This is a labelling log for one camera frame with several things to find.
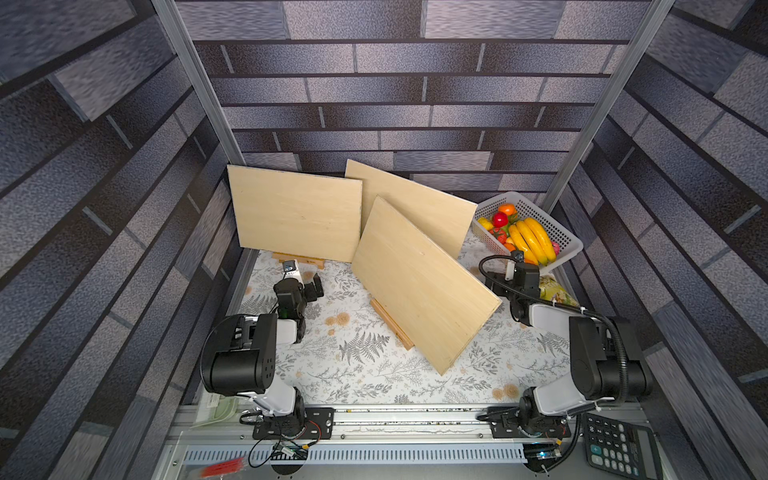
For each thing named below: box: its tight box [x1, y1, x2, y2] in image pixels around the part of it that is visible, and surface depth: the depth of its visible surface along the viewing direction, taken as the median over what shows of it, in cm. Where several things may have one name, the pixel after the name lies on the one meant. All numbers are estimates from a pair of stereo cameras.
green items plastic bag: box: [191, 383, 244, 429], surface depth 77 cm
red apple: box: [492, 211, 509, 229], surface depth 109 cm
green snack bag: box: [539, 274, 578, 307], surface depth 94 cm
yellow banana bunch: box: [509, 217, 557, 266], surface depth 103 cm
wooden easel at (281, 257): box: [272, 252, 325, 270], surface depth 103 cm
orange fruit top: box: [498, 203, 516, 216], surface depth 112 cm
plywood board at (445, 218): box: [344, 159, 478, 259], surface depth 90 cm
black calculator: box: [583, 412, 664, 480], surface depth 70 cm
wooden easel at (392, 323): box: [370, 298, 415, 351], surface depth 88 cm
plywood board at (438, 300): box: [352, 196, 503, 376], surface depth 76 cm
